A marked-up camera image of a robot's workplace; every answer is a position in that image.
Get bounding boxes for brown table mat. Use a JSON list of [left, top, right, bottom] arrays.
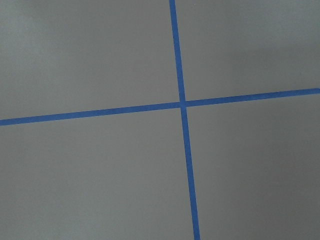
[[0, 0, 320, 240]]

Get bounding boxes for long blue tape strip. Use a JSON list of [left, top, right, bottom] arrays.
[[0, 88, 320, 126]]

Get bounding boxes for crossing blue tape strip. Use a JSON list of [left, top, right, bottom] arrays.
[[169, 0, 201, 240]]

